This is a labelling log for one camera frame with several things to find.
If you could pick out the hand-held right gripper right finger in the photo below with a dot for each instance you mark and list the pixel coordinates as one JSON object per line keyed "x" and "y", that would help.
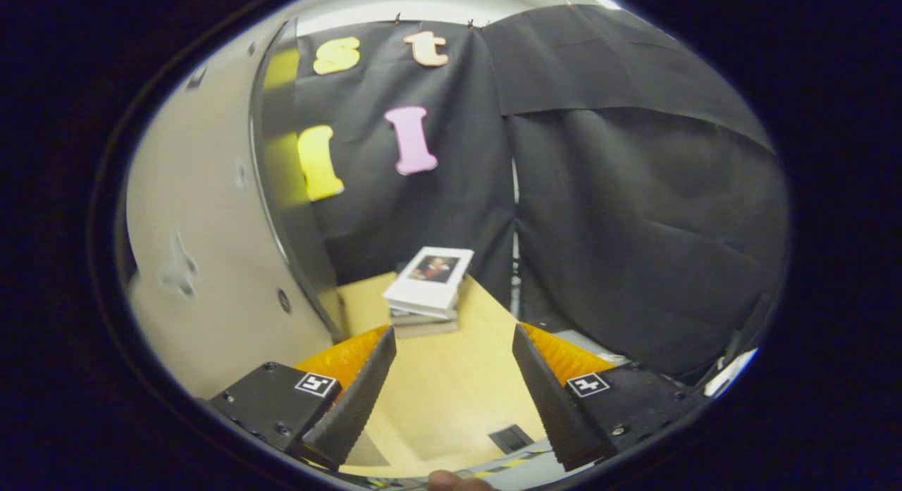
{"x": 553, "y": 406}

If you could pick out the black desk socket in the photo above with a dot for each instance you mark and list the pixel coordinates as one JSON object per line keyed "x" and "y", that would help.
{"x": 511, "y": 439}

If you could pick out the dark grey cabinet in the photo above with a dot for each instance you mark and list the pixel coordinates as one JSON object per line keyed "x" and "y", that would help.
{"x": 296, "y": 230}

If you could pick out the black backdrop cloth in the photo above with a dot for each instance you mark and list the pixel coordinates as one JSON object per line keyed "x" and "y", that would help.
{"x": 634, "y": 195}

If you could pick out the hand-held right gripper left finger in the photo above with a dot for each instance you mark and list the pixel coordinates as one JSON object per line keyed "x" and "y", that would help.
{"x": 359, "y": 399}

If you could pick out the beige book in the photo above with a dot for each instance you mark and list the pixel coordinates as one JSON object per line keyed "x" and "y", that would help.
{"x": 423, "y": 327}

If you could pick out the white book with portrait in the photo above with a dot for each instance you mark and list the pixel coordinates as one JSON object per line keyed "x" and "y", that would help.
{"x": 430, "y": 283}

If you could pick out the beige cabinet door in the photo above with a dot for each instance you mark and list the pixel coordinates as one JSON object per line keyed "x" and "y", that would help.
{"x": 204, "y": 216}

